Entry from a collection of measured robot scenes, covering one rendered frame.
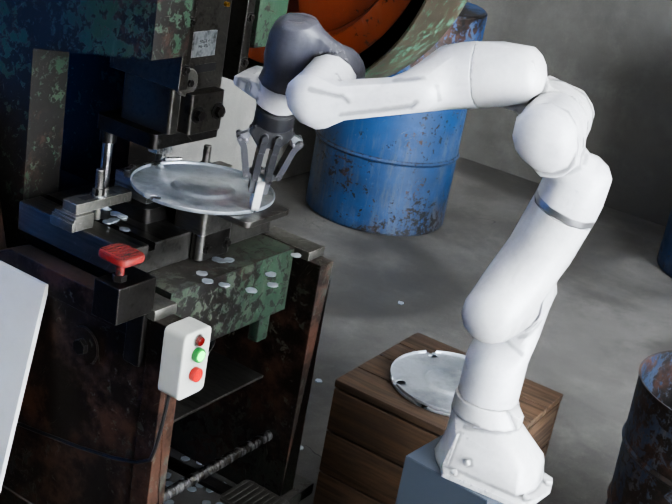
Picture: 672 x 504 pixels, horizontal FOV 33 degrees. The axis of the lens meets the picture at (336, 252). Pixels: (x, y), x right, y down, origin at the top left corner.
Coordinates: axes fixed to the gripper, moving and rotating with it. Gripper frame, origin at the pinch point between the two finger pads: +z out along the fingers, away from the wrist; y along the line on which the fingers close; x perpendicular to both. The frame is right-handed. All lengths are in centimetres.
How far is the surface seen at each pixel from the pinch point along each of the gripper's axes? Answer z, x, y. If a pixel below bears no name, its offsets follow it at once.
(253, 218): 2.5, -5.1, -0.8
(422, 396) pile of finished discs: 45, -11, 44
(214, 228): 11.8, 2.1, -6.3
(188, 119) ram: -7.3, 11.4, -13.8
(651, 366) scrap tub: 37, -6, 100
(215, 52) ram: -16.0, 22.6, -9.1
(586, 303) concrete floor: 122, 106, 156
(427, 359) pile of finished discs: 50, 6, 51
